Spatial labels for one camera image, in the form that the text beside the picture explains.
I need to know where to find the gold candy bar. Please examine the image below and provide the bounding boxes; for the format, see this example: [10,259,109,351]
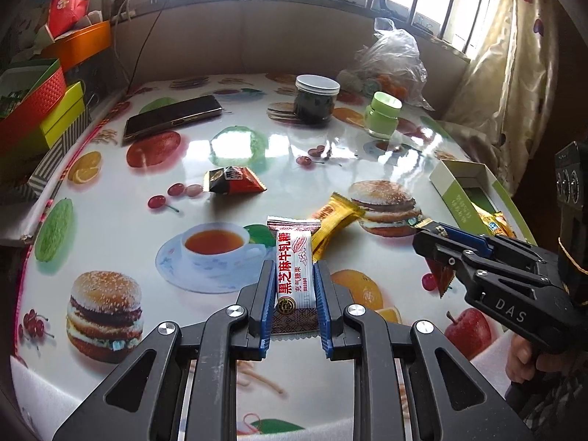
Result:
[311,192,365,262]

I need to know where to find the yellow green box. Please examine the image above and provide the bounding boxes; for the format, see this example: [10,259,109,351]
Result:
[0,80,89,172]

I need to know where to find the black smartphone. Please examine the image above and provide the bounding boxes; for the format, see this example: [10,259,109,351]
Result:
[122,96,223,144]

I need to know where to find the green white cardboard box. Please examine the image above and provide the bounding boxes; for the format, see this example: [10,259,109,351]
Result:
[430,160,536,245]

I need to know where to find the green cream jar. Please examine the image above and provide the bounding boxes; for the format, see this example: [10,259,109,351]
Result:
[364,92,403,139]

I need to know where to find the red triangular snack pack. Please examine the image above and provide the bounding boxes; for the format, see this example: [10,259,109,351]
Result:
[202,165,267,195]

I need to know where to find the clear plastic bag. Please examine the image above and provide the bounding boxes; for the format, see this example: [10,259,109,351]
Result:
[336,17,434,112]

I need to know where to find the black white striped box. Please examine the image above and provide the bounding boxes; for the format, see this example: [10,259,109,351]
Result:
[24,110,92,201]

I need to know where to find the dark red gold snack pack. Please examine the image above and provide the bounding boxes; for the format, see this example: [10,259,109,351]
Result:
[426,258,455,298]

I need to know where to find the dark jar white lid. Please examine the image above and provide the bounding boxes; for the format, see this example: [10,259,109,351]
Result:
[294,74,341,125]

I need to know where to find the orange box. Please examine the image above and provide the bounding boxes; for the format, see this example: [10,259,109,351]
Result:
[40,22,112,73]

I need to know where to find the long gold yellow snack bar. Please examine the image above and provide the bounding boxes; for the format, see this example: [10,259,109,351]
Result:
[473,204,516,239]

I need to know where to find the red storage box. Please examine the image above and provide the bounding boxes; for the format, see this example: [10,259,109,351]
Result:
[1,58,67,153]

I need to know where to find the beige patterned curtain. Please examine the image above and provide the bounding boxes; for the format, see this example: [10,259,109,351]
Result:
[441,0,559,193]

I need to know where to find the person right hand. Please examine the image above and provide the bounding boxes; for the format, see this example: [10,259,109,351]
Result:
[505,334,544,383]

